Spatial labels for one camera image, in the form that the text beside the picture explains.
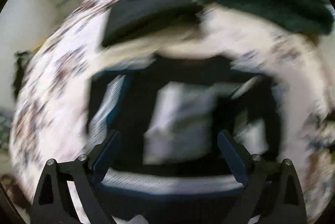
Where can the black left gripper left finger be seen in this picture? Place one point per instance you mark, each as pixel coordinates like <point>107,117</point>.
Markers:
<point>52,201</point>

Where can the white floral fleece blanket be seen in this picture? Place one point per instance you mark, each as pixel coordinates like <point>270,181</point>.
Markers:
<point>52,106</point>

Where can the folded black and cream garment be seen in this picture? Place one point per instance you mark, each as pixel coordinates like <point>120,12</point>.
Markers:
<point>130,19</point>

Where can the striped black white teal sweater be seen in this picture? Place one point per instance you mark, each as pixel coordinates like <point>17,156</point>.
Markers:
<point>163,161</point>

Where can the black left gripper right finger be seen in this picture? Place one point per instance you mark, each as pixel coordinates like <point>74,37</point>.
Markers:
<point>272,191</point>

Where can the black clothes on wall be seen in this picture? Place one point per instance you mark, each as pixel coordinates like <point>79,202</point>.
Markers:
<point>21,61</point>

